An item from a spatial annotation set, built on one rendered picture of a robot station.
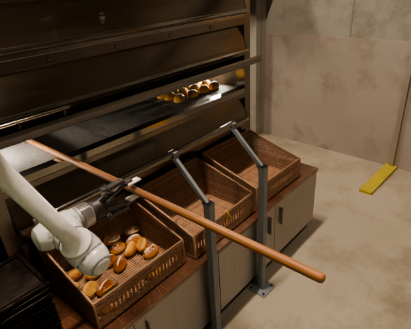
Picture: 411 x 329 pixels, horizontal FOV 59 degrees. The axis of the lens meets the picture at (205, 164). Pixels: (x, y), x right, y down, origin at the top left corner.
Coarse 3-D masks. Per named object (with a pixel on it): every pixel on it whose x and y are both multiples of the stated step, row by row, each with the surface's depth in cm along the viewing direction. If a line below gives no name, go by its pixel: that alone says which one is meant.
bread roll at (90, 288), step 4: (88, 284) 175; (92, 284) 176; (96, 284) 178; (84, 288) 173; (88, 288) 174; (92, 288) 175; (96, 288) 177; (88, 292) 173; (92, 292) 174; (92, 296) 174
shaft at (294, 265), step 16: (32, 144) 195; (64, 160) 176; (112, 176) 154; (144, 192) 141; (176, 208) 130; (208, 224) 121; (240, 240) 113; (272, 256) 106; (304, 272) 100; (320, 272) 99
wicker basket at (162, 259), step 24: (120, 216) 210; (144, 216) 205; (120, 240) 210; (168, 240) 198; (48, 264) 176; (144, 264) 194; (168, 264) 186; (72, 288) 164; (120, 288) 163; (144, 288) 176; (96, 312) 155; (120, 312) 167
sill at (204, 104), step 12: (216, 96) 259; (228, 96) 263; (192, 108) 238; (204, 108) 246; (156, 120) 221; (168, 120) 224; (132, 132) 206; (144, 132) 212; (96, 144) 193; (108, 144) 195; (72, 156) 181; (84, 156) 186; (36, 168) 171; (48, 168) 173; (60, 168) 177
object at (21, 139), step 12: (240, 60) 263; (252, 60) 249; (216, 72) 223; (180, 84) 203; (192, 84) 210; (144, 96) 186; (156, 96) 192; (84, 108) 182; (108, 108) 172; (120, 108) 177; (48, 120) 168; (72, 120) 160; (84, 120) 164; (12, 132) 156; (36, 132) 149; (48, 132) 152; (0, 144) 139; (12, 144) 143
